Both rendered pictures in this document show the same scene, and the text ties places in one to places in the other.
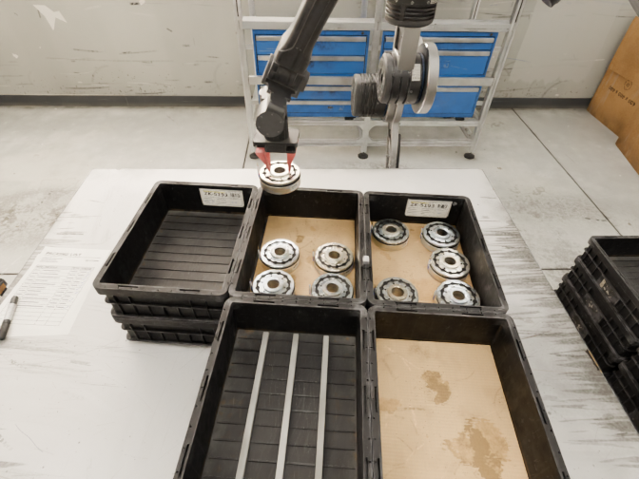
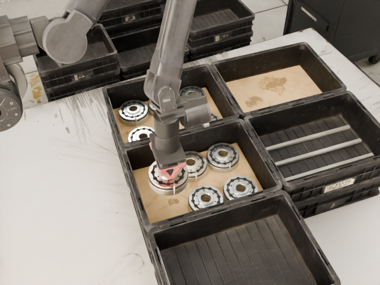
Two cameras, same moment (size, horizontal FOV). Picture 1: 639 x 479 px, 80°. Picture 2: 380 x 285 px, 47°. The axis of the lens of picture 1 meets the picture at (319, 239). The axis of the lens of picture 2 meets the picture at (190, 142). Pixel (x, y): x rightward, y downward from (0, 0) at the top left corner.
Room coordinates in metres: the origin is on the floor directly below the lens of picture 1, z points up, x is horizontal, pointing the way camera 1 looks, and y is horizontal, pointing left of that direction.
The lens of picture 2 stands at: (1.00, 0.77, 1.91)
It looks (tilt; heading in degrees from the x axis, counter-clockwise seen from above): 48 degrees down; 249
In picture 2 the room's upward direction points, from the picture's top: 1 degrees counter-clockwise
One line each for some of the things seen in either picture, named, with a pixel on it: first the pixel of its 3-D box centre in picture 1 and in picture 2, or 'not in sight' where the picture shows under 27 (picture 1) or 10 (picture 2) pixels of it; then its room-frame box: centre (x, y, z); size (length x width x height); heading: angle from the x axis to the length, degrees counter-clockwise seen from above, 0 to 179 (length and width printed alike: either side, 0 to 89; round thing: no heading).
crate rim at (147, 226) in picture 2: (304, 239); (198, 169); (0.69, 0.04, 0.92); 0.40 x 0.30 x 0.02; 177
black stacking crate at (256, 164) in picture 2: (304, 253); (198, 180); (0.69, 0.04, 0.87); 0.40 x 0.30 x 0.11; 177
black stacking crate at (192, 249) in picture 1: (191, 246); (238, 268); (0.71, 0.34, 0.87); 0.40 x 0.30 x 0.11; 177
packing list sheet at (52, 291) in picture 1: (51, 286); not in sight; (0.69, 0.77, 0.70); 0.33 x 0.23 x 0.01; 3
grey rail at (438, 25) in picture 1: (377, 24); not in sight; (2.60, -0.32, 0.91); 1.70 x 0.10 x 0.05; 93
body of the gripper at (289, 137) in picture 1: (275, 127); (167, 140); (0.80, 0.11, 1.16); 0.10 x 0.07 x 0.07; 87
